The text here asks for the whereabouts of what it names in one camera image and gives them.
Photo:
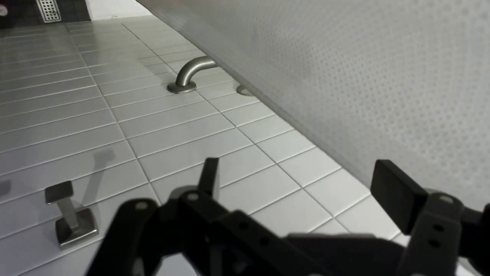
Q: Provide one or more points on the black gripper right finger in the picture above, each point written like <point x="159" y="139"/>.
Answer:
<point x="400" y="197"/>

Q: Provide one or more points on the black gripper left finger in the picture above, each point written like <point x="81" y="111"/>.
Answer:
<point x="208" y="179"/>

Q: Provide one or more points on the white shower curtain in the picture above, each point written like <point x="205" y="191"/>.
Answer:
<point x="364" y="81"/>

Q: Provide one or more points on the horizontal chrome grab bar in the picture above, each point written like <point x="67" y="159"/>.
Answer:
<point x="184" y="79"/>

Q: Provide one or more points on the metal floor drain grate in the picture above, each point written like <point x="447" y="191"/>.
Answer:
<point x="49" y="12"/>

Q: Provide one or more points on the left square wall hook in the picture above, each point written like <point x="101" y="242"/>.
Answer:
<point x="75" y="223"/>

